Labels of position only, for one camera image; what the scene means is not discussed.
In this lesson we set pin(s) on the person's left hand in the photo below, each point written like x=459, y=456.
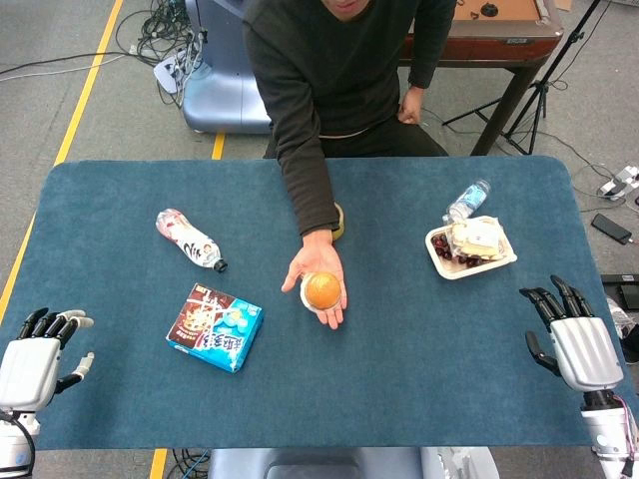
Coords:
x=412, y=105

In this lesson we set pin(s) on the clear blue labelled water bottle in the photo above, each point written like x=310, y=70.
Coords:
x=469, y=198

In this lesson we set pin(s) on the white food tray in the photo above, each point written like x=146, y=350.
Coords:
x=451, y=269

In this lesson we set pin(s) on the black plastic bin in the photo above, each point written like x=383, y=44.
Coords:
x=621, y=285

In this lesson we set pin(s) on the white multi-socket with plugs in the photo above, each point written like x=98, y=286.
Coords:
x=172, y=72

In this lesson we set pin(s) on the blue table mat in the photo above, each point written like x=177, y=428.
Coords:
x=399, y=374

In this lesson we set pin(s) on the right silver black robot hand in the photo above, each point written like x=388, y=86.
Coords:
x=584, y=349

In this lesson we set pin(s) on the person's right hand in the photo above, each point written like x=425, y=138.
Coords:
x=317, y=254

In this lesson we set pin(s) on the white red labelled drink bottle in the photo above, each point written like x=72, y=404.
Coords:
x=187, y=239

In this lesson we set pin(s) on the yellow object behind forearm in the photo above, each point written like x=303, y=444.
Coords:
x=340, y=222

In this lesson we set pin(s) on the blue brown snack box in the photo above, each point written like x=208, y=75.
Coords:
x=214, y=327

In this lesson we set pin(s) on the person's right sleeved forearm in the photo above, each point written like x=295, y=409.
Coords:
x=307, y=179

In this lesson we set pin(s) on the person's dark sweater torso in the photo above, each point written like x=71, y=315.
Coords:
x=339, y=60

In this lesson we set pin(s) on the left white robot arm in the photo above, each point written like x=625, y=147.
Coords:
x=12, y=444

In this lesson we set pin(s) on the black phone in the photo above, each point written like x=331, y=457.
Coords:
x=611, y=228

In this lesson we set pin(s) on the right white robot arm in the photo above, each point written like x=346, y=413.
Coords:
x=606, y=429

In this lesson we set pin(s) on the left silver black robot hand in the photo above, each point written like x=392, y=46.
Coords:
x=27, y=369

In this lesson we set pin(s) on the white power strip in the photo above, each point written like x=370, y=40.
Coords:
x=619, y=182

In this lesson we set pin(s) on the dark red food piece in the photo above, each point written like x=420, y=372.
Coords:
x=442, y=248

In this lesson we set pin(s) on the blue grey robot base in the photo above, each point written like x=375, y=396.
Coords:
x=219, y=90

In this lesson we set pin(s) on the brown wooden game table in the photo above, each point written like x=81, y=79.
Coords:
x=499, y=45

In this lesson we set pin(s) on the grey robot torso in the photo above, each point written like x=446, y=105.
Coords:
x=349, y=464

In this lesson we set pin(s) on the black tripod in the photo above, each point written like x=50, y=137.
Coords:
x=541, y=90

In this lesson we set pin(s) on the plastic wrapped sandwich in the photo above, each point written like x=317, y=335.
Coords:
x=476, y=237

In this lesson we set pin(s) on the orange translucent plastic bowl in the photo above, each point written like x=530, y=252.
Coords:
x=322, y=290

